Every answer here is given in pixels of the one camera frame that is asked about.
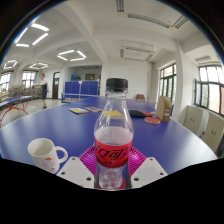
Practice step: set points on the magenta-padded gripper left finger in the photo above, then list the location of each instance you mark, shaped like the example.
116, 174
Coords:
77, 170

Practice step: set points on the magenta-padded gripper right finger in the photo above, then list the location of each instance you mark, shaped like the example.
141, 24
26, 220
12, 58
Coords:
147, 170

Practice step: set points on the clear red-labelled drink bottle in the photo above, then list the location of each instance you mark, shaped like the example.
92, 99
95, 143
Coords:
113, 153

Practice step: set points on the white ceramic mug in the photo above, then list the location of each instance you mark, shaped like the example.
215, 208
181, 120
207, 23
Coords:
43, 155

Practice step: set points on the red table tennis paddle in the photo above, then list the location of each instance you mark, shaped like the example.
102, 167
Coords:
152, 120

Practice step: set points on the black table tennis paddle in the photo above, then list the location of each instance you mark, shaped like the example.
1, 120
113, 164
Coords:
136, 113

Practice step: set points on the yellow and blue booklet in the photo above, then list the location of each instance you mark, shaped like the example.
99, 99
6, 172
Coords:
79, 110

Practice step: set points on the grey pamphlet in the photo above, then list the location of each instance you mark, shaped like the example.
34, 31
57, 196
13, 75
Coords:
93, 108

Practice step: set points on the brown cardboard box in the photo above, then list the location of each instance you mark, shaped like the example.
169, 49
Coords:
164, 108

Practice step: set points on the beige cabinet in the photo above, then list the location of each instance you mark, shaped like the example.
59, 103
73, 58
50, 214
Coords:
191, 120
213, 131

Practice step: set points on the brown chair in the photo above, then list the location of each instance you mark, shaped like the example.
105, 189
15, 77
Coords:
140, 97

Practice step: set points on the black waste bin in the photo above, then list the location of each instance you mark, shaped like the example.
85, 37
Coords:
221, 146

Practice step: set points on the folded blue table tennis table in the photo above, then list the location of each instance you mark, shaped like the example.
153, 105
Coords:
81, 88

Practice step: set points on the person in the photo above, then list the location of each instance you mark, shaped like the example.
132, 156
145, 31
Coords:
44, 90

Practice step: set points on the dark door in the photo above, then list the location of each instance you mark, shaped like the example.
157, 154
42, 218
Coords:
56, 85

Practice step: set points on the tall narrow dark-framed window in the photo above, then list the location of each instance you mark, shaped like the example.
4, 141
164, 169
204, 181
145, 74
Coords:
167, 81

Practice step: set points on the red-legged table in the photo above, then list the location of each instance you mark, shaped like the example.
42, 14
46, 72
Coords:
13, 103

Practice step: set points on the large dark-framed window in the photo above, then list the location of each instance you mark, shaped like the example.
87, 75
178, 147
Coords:
211, 90

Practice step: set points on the group of ceiling lights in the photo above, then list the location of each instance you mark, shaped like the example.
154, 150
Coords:
71, 55

